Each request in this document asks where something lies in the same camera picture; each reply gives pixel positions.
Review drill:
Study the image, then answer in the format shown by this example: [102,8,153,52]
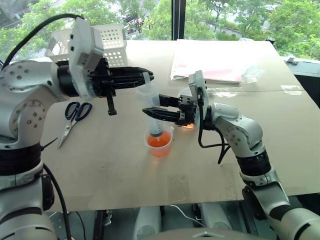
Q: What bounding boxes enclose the black left shoulder cable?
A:
[42,162,74,240]

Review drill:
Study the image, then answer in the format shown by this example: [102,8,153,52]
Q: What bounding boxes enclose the grey rounded robot leg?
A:
[199,201,234,231]
[131,205,164,240]

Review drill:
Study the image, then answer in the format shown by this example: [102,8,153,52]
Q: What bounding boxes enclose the black window frame post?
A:
[171,0,186,41]

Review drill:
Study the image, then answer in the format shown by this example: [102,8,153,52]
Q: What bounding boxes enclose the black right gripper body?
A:
[174,95,198,126]

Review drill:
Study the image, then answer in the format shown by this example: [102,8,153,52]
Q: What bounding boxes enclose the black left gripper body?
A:
[88,57,119,116]

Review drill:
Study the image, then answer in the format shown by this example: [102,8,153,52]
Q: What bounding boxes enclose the dark side table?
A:
[279,55,320,85]

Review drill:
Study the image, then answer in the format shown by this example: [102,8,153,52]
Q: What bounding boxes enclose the clear folder with papers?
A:
[170,39,244,85]

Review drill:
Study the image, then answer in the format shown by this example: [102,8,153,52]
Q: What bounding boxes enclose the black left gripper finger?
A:
[112,76,147,92]
[109,66,155,81]

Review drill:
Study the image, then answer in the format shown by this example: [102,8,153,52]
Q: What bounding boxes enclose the white perforated plastic basket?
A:
[44,23,129,69]

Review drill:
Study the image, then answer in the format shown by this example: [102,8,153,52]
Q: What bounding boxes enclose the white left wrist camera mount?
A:
[67,16,104,101]

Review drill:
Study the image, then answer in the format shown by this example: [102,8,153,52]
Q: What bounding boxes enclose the thin white cable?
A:
[168,204,209,229]

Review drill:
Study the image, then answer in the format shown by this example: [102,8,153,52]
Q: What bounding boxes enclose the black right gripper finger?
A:
[158,93,180,108]
[142,106,180,123]

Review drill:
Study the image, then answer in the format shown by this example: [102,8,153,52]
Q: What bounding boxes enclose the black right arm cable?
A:
[196,88,231,165]

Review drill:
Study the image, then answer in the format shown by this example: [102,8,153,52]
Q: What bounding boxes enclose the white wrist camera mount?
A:
[67,16,104,101]
[188,70,209,131]

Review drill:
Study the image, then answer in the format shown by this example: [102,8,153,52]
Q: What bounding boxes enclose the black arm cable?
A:
[196,88,231,165]
[0,13,84,69]

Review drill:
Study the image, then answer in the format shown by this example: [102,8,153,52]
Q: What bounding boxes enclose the clear plastic syringe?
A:
[135,71,164,139]

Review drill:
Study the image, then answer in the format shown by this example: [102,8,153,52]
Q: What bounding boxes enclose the crumpled clear plastic bag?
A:
[240,65,266,85]

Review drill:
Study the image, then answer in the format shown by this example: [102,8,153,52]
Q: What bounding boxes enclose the clear cup with red liquid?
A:
[144,125,175,158]

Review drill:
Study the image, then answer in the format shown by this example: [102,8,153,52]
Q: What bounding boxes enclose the blue handled scissors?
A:
[57,101,93,149]

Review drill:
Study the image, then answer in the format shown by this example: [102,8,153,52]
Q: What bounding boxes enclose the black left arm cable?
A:
[0,13,84,69]

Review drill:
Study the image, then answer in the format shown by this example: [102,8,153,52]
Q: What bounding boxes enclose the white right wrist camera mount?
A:
[188,70,209,131]

